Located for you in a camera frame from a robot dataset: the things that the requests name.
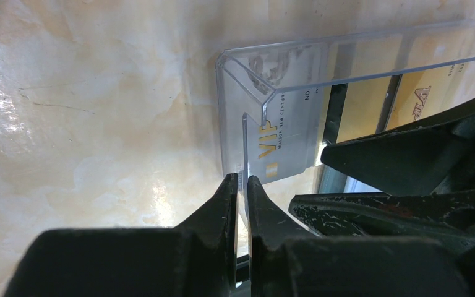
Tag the silver credit card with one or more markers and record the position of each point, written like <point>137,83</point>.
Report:
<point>278,146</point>

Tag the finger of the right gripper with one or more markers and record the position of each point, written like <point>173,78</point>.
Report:
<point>432,155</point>
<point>448,218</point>

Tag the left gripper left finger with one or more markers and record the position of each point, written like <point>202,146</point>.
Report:
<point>195,258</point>

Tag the clear plastic card box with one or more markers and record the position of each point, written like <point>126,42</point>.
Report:
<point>239,101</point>

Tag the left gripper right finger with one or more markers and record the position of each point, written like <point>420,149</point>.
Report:
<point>287,260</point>

